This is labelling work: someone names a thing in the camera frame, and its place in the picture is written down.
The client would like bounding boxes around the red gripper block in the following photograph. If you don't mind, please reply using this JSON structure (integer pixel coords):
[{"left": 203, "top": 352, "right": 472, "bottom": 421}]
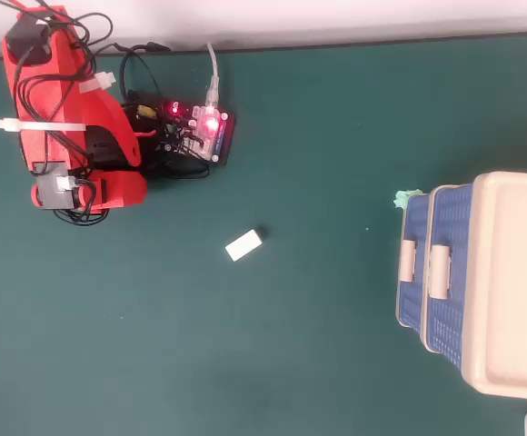
[{"left": 75, "top": 170, "right": 149, "bottom": 211}]

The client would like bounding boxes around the small white cube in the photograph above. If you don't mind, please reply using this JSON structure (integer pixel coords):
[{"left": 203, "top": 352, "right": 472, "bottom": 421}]
[{"left": 224, "top": 225, "right": 269, "bottom": 263}]

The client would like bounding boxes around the blue wicker plastic drawer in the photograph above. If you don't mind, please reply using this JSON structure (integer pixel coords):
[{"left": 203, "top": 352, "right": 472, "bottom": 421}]
[
  {"left": 421, "top": 183, "right": 476, "bottom": 356},
  {"left": 394, "top": 190, "right": 432, "bottom": 336}
]

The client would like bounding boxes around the beige plastic drawer cabinet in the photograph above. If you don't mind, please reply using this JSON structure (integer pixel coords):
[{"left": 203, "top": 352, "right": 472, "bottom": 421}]
[{"left": 394, "top": 171, "right": 527, "bottom": 403}]

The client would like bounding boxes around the servo controller circuit board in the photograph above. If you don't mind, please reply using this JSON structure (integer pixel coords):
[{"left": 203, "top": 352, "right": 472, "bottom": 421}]
[{"left": 154, "top": 97, "right": 237, "bottom": 169}]

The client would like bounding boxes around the long white zip tie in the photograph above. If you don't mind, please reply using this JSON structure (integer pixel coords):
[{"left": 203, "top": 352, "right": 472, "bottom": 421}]
[{"left": 0, "top": 117, "right": 86, "bottom": 134}]

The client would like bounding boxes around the short white zip tie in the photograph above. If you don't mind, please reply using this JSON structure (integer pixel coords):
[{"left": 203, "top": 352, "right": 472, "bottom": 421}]
[{"left": 80, "top": 71, "right": 117, "bottom": 94}]

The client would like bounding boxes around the dark green table mat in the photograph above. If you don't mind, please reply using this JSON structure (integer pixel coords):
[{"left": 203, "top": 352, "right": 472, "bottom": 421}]
[{"left": 0, "top": 31, "right": 527, "bottom": 436}]

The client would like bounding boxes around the white USB cable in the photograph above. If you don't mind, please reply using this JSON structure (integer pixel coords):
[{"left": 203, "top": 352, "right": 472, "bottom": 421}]
[{"left": 205, "top": 42, "right": 223, "bottom": 109}]

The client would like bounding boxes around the black power cable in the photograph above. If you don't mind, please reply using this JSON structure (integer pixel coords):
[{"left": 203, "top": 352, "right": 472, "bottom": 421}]
[{"left": 118, "top": 41, "right": 173, "bottom": 100}]

